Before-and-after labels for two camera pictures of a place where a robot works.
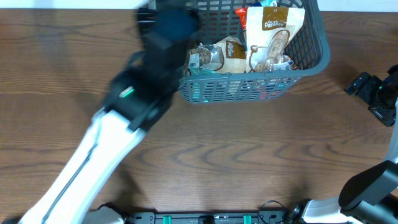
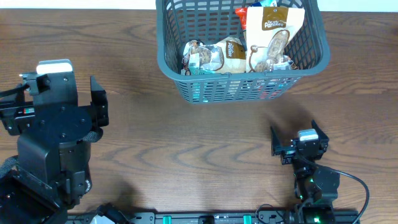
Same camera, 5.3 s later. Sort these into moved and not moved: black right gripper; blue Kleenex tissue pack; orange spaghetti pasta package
Moved: black right gripper
Not moved: blue Kleenex tissue pack; orange spaghetti pasta package
